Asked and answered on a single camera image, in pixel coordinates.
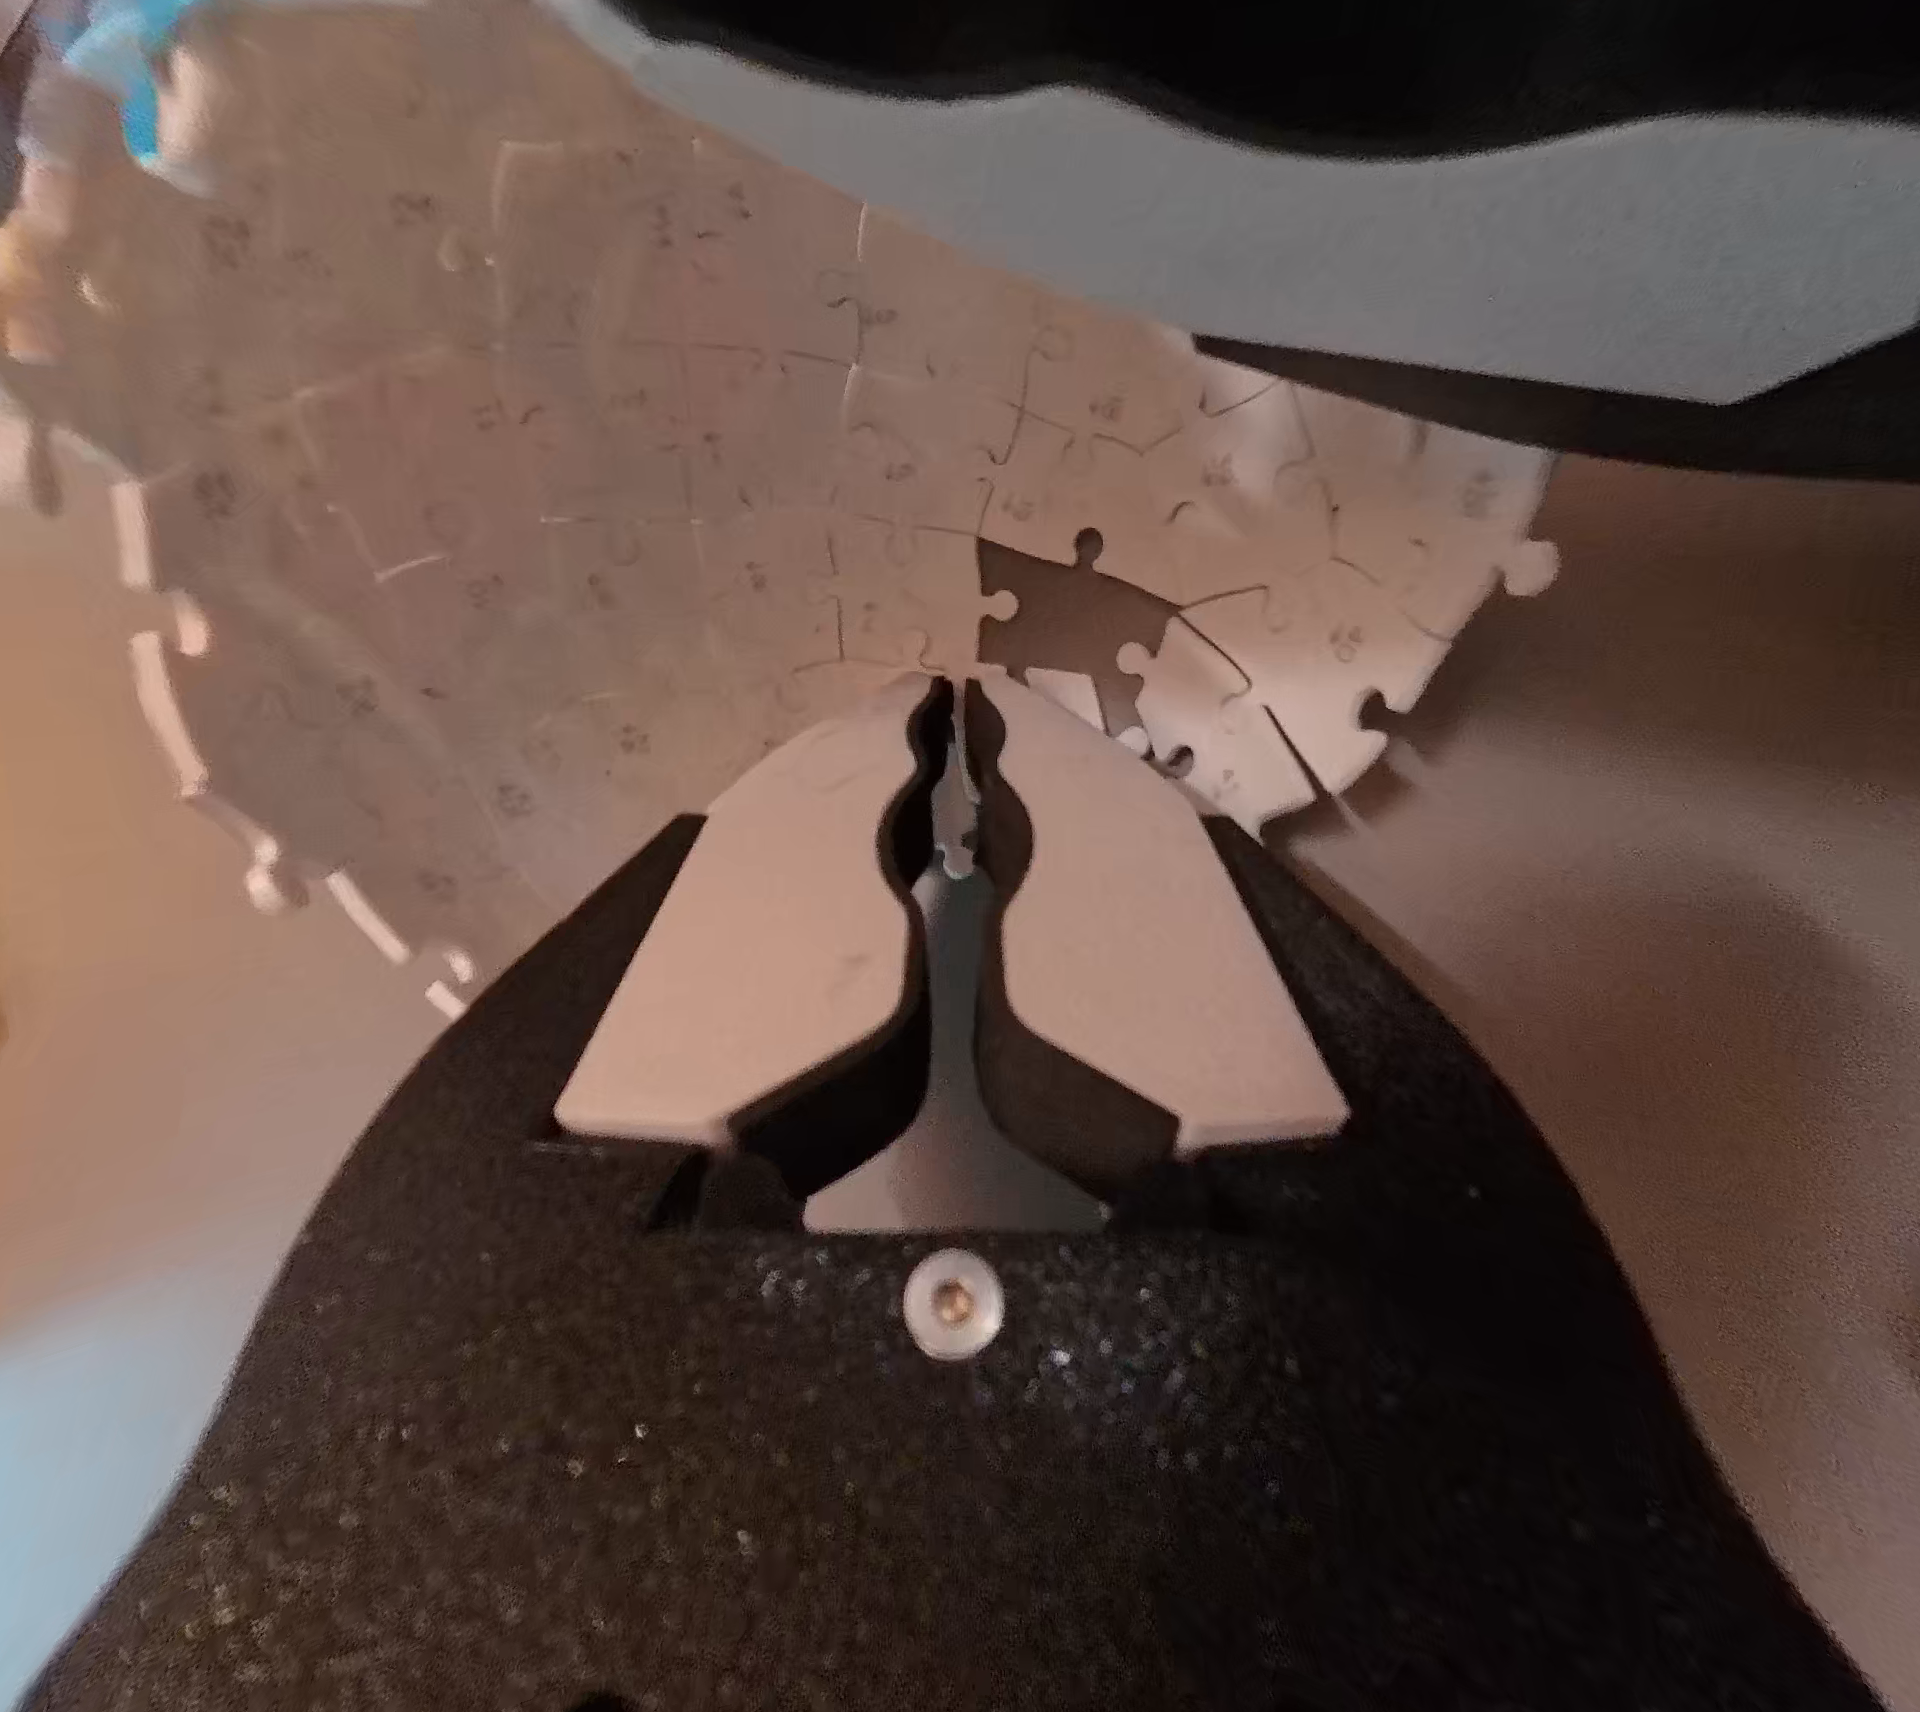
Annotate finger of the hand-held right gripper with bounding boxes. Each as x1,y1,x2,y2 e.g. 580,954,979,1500
433,0,1920,487

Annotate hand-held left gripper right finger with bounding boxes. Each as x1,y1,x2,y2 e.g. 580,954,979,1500
959,678,1357,1209

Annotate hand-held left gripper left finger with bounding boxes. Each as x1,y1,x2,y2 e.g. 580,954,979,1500
551,674,954,1204

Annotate partly built puzzle ball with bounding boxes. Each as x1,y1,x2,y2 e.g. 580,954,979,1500
0,0,1564,1013

